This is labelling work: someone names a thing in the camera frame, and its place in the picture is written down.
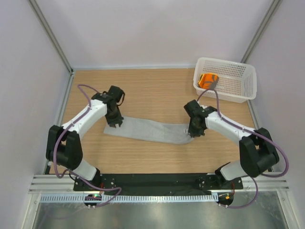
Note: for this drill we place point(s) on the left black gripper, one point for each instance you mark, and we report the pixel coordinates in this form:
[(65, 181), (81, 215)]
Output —
[(117, 120)]

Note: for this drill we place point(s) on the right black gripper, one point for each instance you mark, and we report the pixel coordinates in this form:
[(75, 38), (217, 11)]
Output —
[(194, 133)]

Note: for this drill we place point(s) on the grey cloth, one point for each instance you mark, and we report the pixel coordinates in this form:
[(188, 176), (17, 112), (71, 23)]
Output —
[(149, 130)]

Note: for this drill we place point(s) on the orange grey giraffe towel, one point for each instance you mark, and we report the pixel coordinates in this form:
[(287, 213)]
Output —
[(208, 81)]

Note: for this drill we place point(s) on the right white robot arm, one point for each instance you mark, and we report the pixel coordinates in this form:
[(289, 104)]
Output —
[(256, 151)]

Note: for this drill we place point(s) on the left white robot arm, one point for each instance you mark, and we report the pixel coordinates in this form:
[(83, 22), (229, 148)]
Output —
[(64, 148)]

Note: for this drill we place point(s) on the white perforated plastic basket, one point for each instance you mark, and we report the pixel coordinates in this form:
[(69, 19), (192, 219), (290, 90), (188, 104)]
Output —
[(237, 81)]

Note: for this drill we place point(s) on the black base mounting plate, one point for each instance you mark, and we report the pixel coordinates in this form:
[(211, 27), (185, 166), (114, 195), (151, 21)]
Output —
[(182, 184)]

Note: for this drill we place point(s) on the left aluminium frame post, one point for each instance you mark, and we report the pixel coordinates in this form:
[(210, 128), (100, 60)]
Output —
[(41, 18)]

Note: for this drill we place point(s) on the aluminium frame post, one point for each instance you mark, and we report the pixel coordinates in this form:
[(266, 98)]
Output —
[(275, 4), (41, 18)]

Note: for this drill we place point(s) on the aluminium rail front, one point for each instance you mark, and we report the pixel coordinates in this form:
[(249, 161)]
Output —
[(50, 184)]

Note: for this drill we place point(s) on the white slotted cable duct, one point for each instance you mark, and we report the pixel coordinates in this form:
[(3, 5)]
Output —
[(94, 198)]

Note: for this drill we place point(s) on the right aluminium frame post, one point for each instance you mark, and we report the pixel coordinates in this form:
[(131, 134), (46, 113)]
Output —
[(275, 4)]

